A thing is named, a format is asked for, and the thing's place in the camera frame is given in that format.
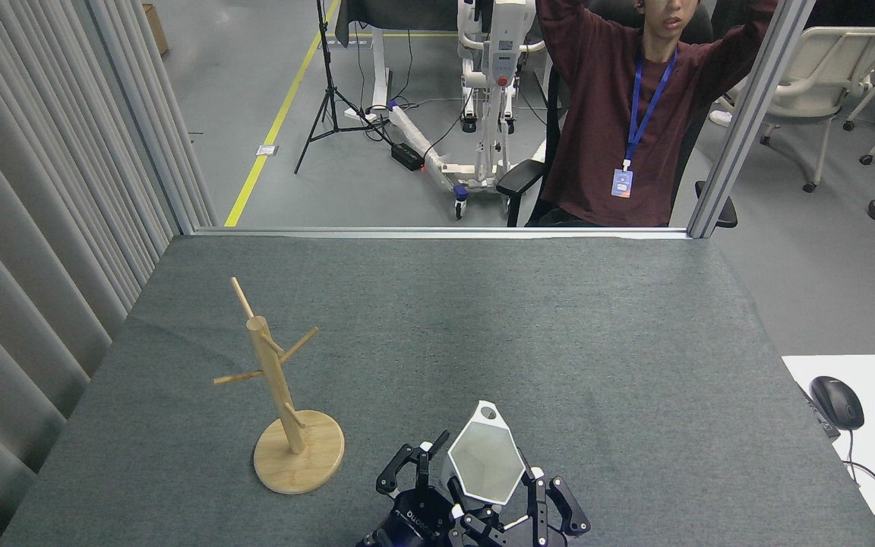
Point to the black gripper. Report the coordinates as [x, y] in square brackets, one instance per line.
[502, 540]
[411, 524]

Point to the white hexagonal cup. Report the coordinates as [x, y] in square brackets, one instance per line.
[487, 456]

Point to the wooden cup rack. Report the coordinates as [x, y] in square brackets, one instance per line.
[278, 386]

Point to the dark grey table cover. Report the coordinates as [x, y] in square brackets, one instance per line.
[483, 342]

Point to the black power strip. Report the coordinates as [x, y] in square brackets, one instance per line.
[407, 156]

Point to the small black labelled device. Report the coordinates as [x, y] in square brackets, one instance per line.
[821, 416]

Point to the black computer mouse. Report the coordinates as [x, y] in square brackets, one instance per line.
[837, 401]

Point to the silver floor socket plate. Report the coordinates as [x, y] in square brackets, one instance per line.
[267, 150]

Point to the person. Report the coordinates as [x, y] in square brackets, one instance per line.
[597, 129]

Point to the desk with white legs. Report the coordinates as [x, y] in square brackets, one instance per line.
[379, 68]

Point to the white stand on wheels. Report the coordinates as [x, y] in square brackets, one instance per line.
[498, 76]

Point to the grey pleated curtain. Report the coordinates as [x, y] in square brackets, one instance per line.
[35, 197]

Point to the brown cardboard box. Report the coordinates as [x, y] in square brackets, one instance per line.
[155, 29]

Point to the white armchair on castors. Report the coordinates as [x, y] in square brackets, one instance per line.
[825, 72]

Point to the silver table edge rail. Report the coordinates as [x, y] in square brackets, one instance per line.
[407, 233]

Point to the black camera tripod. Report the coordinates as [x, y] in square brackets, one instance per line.
[329, 83]

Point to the slanted silver aluminium post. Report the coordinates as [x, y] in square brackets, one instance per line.
[756, 99]

